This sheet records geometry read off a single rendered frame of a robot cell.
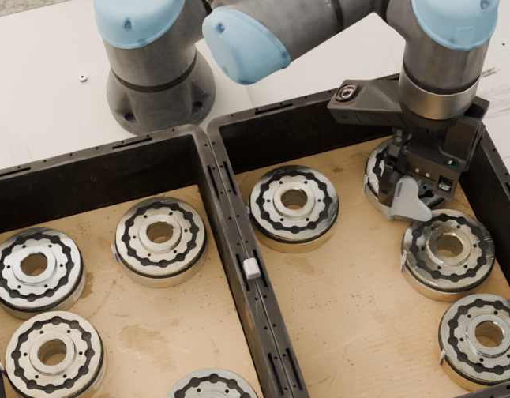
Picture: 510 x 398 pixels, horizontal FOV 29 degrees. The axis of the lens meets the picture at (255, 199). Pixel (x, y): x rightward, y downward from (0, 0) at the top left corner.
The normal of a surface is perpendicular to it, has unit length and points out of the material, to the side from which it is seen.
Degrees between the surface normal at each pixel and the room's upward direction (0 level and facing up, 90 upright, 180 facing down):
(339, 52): 0
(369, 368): 0
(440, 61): 90
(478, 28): 87
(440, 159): 0
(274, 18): 32
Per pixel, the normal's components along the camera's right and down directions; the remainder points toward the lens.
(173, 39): 0.61, 0.66
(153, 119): -0.02, 0.69
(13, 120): -0.02, -0.54
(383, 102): -0.50, -0.63
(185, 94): 0.64, 0.43
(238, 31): 0.14, -0.18
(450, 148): -0.49, 0.74
